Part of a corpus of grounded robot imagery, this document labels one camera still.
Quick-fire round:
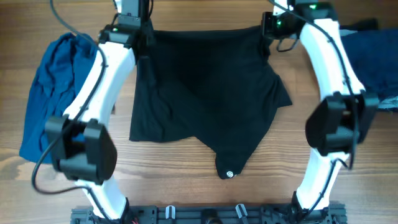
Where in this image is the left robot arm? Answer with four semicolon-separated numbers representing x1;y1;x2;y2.
45;1;154;223

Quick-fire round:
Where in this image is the black folded garment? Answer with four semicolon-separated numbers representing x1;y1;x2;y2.
338;18;398;113

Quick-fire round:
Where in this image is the dark navy folded garment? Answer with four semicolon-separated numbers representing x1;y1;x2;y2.
340;28;398;100

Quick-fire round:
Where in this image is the black polo shirt with logo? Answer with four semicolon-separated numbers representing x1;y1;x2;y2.
129;26;292;179

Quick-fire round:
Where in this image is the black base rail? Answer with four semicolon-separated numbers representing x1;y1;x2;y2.
70;204;348;224

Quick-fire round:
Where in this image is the light blue folded garment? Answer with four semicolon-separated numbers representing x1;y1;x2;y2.
379;96;398;110

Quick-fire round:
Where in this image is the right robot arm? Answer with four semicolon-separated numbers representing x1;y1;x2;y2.
262;1;379;223

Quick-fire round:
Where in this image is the blue crumpled shirt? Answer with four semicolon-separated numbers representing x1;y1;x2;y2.
19;32;97;162

